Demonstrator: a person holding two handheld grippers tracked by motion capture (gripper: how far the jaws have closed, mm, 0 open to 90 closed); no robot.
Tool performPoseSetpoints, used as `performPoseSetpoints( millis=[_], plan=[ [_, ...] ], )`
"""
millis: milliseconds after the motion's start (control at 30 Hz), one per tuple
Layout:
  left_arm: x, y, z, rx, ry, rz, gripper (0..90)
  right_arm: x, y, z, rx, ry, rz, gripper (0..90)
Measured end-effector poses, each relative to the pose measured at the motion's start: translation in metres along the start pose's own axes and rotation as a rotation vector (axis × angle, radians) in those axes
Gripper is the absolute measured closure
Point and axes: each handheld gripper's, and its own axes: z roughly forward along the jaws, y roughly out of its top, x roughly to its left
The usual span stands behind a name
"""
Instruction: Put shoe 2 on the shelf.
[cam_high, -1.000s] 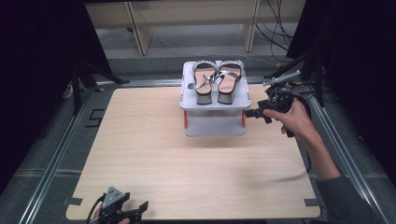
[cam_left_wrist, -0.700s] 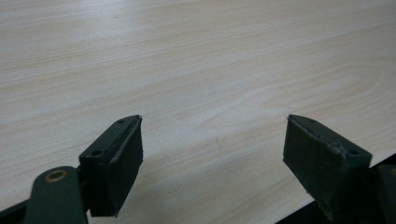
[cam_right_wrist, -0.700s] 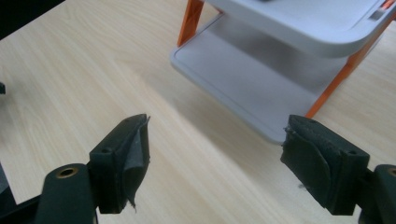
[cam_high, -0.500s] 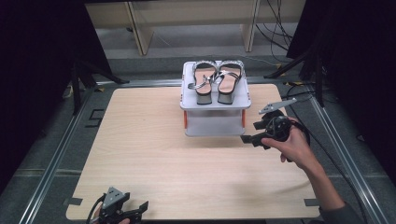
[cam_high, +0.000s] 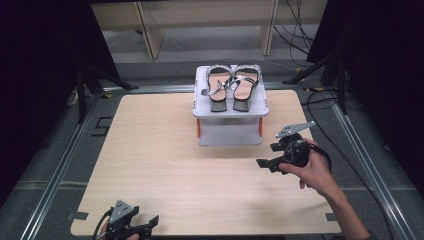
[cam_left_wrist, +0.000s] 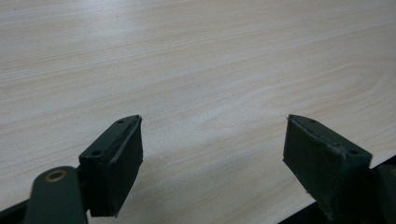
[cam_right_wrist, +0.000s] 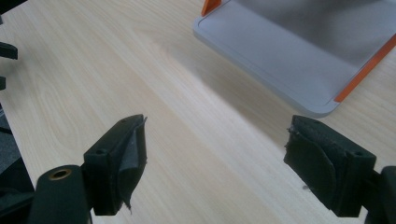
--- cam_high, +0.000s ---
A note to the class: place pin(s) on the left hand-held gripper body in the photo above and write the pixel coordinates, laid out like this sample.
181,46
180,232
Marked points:
120,215

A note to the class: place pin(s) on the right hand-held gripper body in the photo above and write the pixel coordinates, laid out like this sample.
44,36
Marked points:
295,150

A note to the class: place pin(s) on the white two-tier shoe rack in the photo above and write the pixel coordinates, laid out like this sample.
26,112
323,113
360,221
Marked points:
230,126

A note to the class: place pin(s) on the person's left hand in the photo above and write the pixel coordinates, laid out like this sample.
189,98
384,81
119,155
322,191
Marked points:
134,237

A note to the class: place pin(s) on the person's right hand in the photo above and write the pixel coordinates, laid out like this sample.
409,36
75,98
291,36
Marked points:
315,176

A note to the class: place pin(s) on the black tape strip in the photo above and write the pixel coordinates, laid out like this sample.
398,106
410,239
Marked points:
79,215
330,216

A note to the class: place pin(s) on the black tripod stand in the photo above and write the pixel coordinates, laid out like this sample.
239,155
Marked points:
333,70
83,90

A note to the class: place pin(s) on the black curtain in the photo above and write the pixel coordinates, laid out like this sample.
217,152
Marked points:
36,83
390,66

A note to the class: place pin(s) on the beige wooden desk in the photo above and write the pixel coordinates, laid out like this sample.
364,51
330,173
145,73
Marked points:
206,13

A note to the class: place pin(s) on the aluminium floor rail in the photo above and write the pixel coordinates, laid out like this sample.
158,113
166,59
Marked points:
56,173
160,89
370,166

